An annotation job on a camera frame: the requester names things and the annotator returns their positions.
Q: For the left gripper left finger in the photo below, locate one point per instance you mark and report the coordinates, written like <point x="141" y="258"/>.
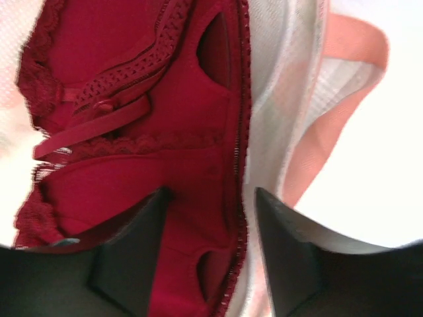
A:
<point x="105" y="271"/>

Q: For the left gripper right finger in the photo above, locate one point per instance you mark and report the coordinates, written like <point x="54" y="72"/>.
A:
<point x="314" y="271"/>

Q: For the floral mesh laundry bag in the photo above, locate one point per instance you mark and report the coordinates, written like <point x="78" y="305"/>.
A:
<point x="309" y="69"/>

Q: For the dark red bra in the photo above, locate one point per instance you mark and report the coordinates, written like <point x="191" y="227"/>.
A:
<point x="135" y="95"/>

